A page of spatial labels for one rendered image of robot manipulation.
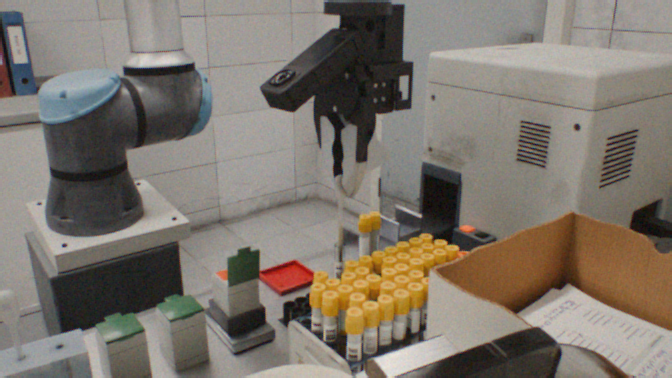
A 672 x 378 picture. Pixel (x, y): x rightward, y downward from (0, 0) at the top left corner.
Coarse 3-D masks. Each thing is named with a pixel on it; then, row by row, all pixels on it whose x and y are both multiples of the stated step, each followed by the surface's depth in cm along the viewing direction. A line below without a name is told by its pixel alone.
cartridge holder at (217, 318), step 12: (204, 312) 69; (216, 312) 66; (252, 312) 65; (264, 312) 66; (216, 324) 67; (228, 324) 64; (240, 324) 65; (252, 324) 66; (264, 324) 67; (228, 336) 64; (240, 336) 64; (252, 336) 64; (264, 336) 65; (240, 348) 64
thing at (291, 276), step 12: (288, 264) 83; (300, 264) 82; (264, 276) 79; (276, 276) 80; (288, 276) 80; (300, 276) 80; (312, 276) 80; (276, 288) 76; (288, 288) 76; (300, 288) 77
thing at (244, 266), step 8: (248, 248) 62; (232, 256) 61; (240, 256) 62; (248, 256) 62; (256, 256) 63; (232, 264) 61; (240, 264) 62; (248, 264) 63; (256, 264) 63; (232, 272) 62; (240, 272) 63; (248, 272) 63; (256, 272) 64; (232, 280) 62; (240, 280) 63; (248, 280) 64
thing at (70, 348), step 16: (64, 336) 49; (80, 336) 49; (0, 352) 47; (32, 352) 47; (48, 352) 47; (64, 352) 47; (80, 352) 47; (0, 368) 45; (16, 368) 45; (32, 368) 45; (48, 368) 46; (64, 368) 47; (80, 368) 48
